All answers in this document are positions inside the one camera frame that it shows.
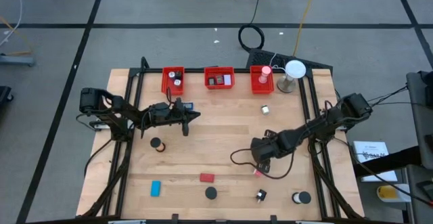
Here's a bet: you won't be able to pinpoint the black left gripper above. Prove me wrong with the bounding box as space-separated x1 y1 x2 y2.
168 97 201 137

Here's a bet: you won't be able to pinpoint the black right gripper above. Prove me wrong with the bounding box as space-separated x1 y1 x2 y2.
251 130 292 174

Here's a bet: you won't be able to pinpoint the orange sand hourglass black caps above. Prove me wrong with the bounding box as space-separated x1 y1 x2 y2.
150 137 166 153

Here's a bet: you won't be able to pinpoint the white sand hourglass black caps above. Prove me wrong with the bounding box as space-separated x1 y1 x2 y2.
291 190 313 205

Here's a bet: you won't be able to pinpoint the blue sand hourglass black caps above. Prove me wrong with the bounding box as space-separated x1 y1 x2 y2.
204 186 219 200

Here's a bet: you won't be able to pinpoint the pink capped hourglass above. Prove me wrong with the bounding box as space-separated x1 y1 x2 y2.
258 65 273 85

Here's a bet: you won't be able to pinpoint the red plastic basket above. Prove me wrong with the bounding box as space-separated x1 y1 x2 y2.
161 66 185 96
204 66 235 90
250 65 275 95

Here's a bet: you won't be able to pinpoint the light blue rectangular block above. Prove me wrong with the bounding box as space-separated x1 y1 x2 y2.
150 180 162 198

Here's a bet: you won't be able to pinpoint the white mushroom lamp wooden base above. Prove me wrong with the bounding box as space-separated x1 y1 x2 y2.
276 60 307 94

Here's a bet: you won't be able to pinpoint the white printed booklet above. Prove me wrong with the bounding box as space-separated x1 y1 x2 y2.
352 140 399 183

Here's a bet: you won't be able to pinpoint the black bar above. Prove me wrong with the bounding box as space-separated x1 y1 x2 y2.
352 145 422 178

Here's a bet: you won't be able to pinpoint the yellow and white container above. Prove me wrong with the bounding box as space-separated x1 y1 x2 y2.
375 183 407 204

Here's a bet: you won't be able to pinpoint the grey desk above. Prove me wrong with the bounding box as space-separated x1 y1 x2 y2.
405 70 433 224

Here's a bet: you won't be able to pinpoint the grey metal floor base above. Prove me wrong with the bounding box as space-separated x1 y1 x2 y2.
0 53 37 68

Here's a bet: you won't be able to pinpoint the black wheeled base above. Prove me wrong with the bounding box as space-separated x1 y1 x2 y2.
0 85 15 104

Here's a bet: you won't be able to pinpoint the black and white wall charger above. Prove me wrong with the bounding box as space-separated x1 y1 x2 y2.
255 189 268 204

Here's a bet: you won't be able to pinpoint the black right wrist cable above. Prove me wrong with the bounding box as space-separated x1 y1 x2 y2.
230 148 296 180

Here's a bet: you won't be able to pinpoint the black coiled floor cable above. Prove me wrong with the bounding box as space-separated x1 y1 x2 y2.
237 0 266 53

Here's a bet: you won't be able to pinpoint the white lamp cord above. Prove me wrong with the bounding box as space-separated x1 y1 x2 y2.
269 52 288 70

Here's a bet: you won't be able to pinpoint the yellow hanging cable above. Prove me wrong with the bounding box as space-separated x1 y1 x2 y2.
292 0 320 58

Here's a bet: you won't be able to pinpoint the white floor cable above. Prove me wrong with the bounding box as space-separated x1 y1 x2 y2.
0 0 24 48

